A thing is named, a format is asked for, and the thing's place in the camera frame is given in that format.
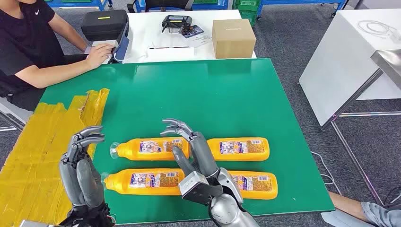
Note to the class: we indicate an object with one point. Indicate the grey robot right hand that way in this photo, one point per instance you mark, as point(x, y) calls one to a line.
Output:
point(202, 156)

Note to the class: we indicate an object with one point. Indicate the person's right hand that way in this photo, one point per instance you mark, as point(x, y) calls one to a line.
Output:
point(100, 55)

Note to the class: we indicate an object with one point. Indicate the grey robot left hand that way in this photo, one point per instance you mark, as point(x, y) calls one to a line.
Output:
point(81, 181)

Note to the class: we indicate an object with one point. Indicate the orange detergent bottle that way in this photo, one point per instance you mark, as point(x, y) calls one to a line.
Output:
point(260, 154)
point(131, 150)
point(266, 191)
point(119, 185)

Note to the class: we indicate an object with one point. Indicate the white and blue box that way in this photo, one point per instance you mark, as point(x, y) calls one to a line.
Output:
point(122, 48)

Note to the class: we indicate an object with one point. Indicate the black carrying case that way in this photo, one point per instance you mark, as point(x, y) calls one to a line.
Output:
point(103, 26)

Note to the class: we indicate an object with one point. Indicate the white desk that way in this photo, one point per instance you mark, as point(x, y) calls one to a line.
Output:
point(147, 31)

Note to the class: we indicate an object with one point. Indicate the yellow plastic sheet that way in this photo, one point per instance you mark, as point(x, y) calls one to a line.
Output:
point(37, 150)

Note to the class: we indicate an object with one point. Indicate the flat white box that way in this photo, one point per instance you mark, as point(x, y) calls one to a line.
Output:
point(170, 54)

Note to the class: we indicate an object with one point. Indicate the person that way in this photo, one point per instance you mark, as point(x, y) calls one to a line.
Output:
point(347, 205)
point(22, 40)

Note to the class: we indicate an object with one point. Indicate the black remote controller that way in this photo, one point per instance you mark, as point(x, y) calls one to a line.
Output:
point(177, 22)

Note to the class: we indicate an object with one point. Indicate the black office chair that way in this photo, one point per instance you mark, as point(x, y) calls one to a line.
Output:
point(169, 3)

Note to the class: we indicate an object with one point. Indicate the dark printed card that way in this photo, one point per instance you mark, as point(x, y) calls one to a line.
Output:
point(193, 31)

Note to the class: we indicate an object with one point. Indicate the white paper sheet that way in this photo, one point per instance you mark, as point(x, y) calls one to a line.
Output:
point(202, 40)

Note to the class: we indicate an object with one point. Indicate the cardboard box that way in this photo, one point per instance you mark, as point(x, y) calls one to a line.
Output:
point(233, 39)

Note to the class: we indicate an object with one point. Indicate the green plastic crates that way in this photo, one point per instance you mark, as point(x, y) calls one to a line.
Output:
point(247, 12)

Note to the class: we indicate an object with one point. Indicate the white side table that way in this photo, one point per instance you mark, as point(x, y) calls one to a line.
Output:
point(344, 62)

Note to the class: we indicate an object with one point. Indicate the steel table top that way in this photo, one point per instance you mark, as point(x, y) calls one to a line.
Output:
point(388, 62)

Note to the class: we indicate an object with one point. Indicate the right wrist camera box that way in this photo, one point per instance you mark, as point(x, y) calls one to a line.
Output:
point(194, 185)

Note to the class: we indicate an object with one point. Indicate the metal table frame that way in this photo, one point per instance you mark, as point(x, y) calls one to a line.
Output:
point(353, 98)

